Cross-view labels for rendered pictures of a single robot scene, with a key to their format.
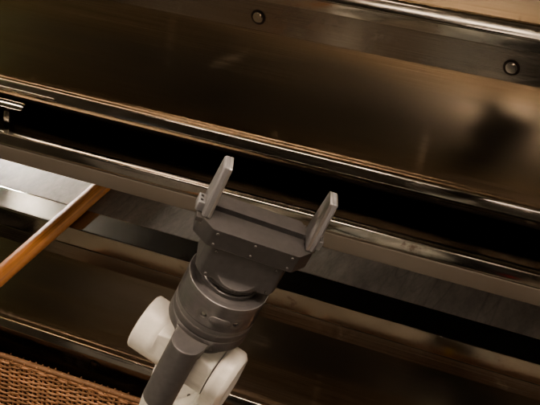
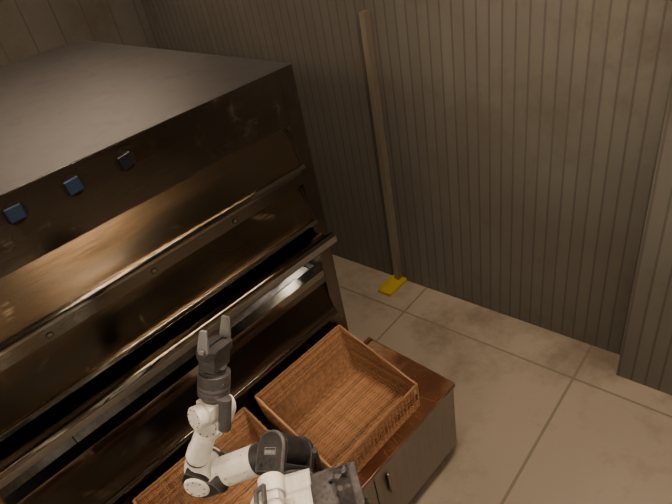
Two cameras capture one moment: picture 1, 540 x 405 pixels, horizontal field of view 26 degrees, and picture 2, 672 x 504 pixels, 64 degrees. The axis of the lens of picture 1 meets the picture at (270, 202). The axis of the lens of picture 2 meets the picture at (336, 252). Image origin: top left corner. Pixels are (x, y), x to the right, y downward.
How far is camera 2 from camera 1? 90 cm
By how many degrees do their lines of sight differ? 54
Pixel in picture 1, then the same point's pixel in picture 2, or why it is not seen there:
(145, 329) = (203, 416)
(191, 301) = (217, 385)
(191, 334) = (223, 396)
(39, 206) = not seen: outside the picture
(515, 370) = not seen: hidden behind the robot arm
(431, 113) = (136, 308)
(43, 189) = not seen: outside the picture
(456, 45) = (132, 278)
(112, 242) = (34, 491)
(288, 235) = (218, 340)
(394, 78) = (114, 309)
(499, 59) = (148, 271)
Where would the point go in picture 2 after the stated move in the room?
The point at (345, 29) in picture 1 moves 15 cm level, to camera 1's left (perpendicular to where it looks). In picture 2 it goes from (89, 308) to (57, 341)
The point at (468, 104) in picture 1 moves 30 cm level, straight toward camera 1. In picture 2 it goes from (145, 295) to (211, 313)
